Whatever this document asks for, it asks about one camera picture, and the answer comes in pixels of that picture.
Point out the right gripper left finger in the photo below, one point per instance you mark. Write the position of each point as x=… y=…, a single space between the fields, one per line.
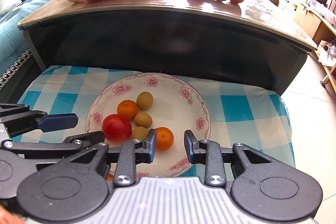
x=132 y=153

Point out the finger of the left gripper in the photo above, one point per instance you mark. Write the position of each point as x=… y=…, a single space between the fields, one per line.
x=56 y=122
x=79 y=142

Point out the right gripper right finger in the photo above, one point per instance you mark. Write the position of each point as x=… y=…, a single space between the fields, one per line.
x=207 y=153

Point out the brown longan fruit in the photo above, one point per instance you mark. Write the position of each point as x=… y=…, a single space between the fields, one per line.
x=144 y=100
x=143 y=120
x=139 y=133

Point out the large red yellow apple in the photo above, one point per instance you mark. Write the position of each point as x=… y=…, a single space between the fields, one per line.
x=116 y=128

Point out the orange mandarin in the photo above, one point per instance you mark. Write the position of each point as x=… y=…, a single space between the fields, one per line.
x=165 y=138
x=127 y=109

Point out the white floral porcelain plate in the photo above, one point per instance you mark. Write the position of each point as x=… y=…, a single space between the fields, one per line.
x=176 y=105

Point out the blue white checkered tablecloth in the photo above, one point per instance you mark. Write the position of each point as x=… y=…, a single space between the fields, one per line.
x=239 y=113

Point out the teal sofa blanket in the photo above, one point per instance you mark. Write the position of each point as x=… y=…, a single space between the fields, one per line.
x=13 y=46

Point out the dark coffee table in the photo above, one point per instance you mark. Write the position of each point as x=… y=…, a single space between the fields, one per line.
x=250 y=43

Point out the wooden tv shelf unit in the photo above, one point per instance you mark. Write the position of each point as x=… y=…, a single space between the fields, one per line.
x=320 y=32

